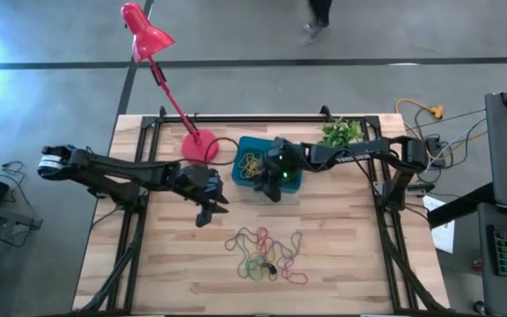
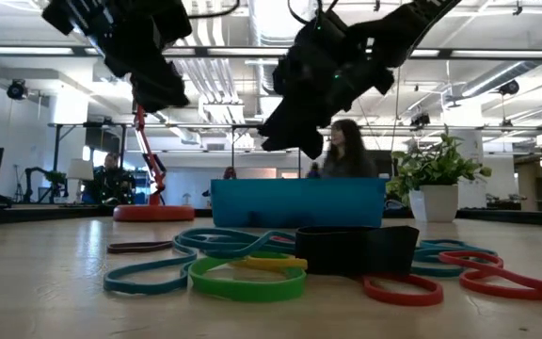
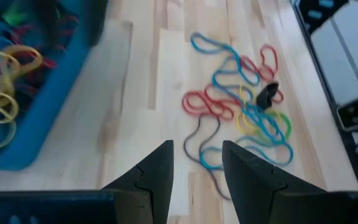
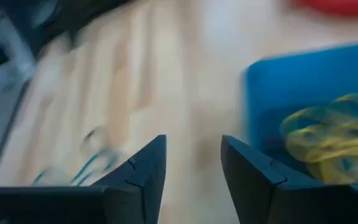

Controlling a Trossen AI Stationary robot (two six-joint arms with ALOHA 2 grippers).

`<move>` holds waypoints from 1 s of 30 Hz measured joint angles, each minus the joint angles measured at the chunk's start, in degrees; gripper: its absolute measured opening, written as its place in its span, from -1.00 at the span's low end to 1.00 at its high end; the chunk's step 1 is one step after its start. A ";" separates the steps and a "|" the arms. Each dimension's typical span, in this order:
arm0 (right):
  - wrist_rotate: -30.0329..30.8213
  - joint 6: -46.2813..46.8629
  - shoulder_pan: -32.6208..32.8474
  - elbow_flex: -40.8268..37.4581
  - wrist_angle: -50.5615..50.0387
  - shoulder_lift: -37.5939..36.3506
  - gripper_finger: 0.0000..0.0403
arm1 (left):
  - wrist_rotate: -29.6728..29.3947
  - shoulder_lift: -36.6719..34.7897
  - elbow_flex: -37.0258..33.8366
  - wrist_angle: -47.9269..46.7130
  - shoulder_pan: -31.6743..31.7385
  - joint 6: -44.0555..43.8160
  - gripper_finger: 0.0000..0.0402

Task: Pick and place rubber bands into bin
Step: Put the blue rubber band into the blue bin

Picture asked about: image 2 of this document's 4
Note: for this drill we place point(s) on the person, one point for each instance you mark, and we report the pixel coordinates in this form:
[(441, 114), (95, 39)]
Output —
[(230, 173), (348, 160), (314, 170), (111, 162)]

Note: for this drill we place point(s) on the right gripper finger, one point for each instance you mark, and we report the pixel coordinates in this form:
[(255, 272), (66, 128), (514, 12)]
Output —
[(285, 120), (306, 139)]

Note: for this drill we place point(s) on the red rubber band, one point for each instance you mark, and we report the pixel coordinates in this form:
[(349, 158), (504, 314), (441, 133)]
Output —
[(501, 293), (403, 300), (284, 239)]

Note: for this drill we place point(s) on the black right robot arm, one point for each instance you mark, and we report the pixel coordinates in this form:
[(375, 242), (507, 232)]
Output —
[(403, 23)]

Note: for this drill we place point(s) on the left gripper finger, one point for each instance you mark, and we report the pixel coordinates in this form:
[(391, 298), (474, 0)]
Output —
[(158, 89)]

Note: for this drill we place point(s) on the black overhead crossbar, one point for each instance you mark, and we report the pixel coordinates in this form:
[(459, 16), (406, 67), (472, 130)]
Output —
[(233, 52)]

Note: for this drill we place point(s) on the black background robot arm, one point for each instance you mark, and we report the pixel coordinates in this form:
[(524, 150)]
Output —
[(33, 181)]

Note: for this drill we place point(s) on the wide black rubber band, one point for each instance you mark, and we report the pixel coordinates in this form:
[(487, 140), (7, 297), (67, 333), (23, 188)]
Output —
[(355, 254)]

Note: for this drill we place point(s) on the white lampshade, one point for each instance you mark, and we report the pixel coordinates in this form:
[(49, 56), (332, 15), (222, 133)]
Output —
[(79, 169)]

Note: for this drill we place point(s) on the green plant in white pot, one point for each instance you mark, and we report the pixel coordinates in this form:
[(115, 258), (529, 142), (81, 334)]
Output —
[(435, 202)]

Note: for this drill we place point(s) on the yellow rubber band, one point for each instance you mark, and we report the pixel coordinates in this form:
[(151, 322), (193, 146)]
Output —
[(275, 264)]

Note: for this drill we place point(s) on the blue plastic bin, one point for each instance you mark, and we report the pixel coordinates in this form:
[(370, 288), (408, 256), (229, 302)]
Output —
[(299, 200)]

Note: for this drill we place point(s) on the red desk lamp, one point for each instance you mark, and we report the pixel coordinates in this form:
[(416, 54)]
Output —
[(153, 213)]

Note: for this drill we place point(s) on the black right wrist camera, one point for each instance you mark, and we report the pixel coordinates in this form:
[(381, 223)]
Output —
[(320, 37)]

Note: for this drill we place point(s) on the black ceiling spotlight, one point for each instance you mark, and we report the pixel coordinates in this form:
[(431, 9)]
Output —
[(420, 120), (17, 89), (509, 87)]

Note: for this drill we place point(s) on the green rubber band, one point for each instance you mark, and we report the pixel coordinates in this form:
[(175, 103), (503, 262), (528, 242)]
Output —
[(247, 293)]

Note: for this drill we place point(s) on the teal rubber band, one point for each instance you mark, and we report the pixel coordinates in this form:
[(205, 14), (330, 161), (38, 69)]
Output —
[(440, 272), (257, 244), (144, 288)]

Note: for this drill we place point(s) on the brown rubber band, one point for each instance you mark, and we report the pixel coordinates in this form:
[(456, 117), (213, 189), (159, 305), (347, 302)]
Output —
[(139, 247)]

